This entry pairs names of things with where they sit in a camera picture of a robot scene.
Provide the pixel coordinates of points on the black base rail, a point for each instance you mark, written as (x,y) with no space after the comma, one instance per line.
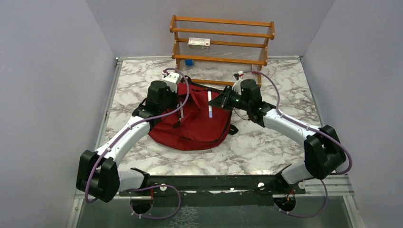
(210,190)

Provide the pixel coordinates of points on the white box on shelf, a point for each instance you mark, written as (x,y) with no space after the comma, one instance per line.
(199,43)

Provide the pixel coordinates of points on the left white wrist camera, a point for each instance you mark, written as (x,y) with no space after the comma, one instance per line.
(172,79)

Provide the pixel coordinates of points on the small blue cube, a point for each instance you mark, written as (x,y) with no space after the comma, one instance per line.
(189,62)

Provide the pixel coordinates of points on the wooden three-tier shelf rack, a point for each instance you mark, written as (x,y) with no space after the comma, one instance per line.
(238,42)

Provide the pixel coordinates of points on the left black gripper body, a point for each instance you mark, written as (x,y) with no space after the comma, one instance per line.
(173,99)

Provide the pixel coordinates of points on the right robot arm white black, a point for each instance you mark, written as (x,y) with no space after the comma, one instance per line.
(322,152)

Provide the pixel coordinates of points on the small red white box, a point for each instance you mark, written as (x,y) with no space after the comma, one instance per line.
(255,68)

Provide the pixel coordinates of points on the clear pen blue cap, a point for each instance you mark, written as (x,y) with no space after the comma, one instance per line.
(209,106)

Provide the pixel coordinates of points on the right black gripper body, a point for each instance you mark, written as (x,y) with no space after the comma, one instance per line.
(231,99)

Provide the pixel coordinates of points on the red student backpack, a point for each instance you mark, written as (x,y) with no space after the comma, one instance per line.
(191,128)

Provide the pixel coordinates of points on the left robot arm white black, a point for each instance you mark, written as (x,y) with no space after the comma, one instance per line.
(98,176)

